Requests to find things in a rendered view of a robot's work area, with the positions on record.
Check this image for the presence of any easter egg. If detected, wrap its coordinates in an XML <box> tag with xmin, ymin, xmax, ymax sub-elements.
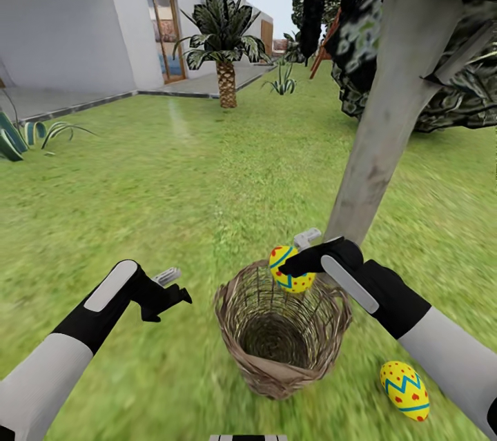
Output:
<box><xmin>266</xmin><ymin>246</ymin><xmax>317</xmax><ymax>300</ymax></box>
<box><xmin>380</xmin><ymin>361</ymin><xmax>429</xmax><ymax>422</ymax></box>

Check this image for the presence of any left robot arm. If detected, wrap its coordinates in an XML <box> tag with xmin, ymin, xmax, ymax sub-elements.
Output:
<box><xmin>0</xmin><ymin>259</ymin><xmax>193</xmax><ymax>441</ymax></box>

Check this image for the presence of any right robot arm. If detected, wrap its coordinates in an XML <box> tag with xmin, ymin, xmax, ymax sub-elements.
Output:
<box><xmin>278</xmin><ymin>228</ymin><xmax>497</xmax><ymax>441</ymax></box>

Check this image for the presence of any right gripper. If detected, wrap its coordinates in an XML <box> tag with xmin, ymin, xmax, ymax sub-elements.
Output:
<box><xmin>278</xmin><ymin>246</ymin><xmax>318</xmax><ymax>278</ymax></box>

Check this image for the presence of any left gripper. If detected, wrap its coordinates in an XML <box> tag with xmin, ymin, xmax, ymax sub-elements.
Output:
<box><xmin>140</xmin><ymin>284</ymin><xmax>193</xmax><ymax>322</ymax></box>

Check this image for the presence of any wicker basket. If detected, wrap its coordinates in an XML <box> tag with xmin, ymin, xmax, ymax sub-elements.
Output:
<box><xmin>214</xmin><ymin>259</ymin><xmax>353</xmax><ymax>401</ymax></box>

